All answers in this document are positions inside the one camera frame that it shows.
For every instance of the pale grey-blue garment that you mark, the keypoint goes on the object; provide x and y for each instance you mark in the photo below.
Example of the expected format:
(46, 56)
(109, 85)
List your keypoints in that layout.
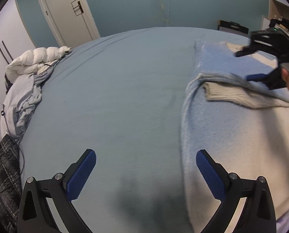
(20, 102)

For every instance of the white down jacket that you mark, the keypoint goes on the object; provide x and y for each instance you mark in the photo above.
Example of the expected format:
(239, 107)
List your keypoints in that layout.
(32, 60)

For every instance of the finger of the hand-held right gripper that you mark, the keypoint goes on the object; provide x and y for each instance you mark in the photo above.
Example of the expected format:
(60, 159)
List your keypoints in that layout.
(254, 77)
(246, 50)

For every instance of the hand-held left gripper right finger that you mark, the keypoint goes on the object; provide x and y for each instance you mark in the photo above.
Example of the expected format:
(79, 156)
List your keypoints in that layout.
(211, 174)

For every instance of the bed with blue-grey sheet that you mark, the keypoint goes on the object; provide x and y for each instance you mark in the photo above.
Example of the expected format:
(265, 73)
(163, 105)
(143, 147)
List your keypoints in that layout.
(110, 89)

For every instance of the white door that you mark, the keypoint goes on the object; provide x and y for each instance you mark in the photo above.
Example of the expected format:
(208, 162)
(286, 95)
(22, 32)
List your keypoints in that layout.
(66, 12)

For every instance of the black grey plaid cloth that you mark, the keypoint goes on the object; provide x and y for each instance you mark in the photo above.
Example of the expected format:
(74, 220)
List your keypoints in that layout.
(6, 174)

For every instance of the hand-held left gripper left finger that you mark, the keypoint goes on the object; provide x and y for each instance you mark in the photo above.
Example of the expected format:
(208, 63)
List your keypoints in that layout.
(82, 174)

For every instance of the cream and blue knit sweater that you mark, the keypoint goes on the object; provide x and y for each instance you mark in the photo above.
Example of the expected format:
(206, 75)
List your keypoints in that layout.
(231, 138)

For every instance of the black flat box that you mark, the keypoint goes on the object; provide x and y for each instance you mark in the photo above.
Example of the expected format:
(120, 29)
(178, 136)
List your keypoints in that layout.
(233, 26)

